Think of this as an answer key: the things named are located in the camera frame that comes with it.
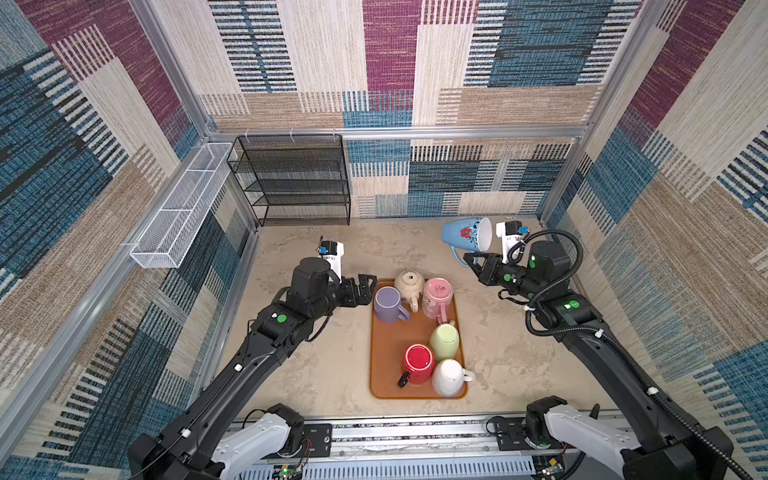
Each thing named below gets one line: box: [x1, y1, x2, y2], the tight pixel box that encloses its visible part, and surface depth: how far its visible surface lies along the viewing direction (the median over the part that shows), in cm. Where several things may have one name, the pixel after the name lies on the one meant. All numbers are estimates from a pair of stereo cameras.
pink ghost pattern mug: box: [422, 277, 454, 323], surface depth 89 cm
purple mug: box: [374, 286, 410, 324], surface depth 91 cm
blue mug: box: [441, 217, 493, 268], surface depth 70 cm
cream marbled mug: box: [395, 269, 425, 313], surface depth 93 cm
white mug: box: [431, 358, 476, 398], surface depth 77 cm
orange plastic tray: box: [370, 279, 439, 399], surface depth 88 cm
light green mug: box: [430, 320, 459, 361], surface depth 82 cm
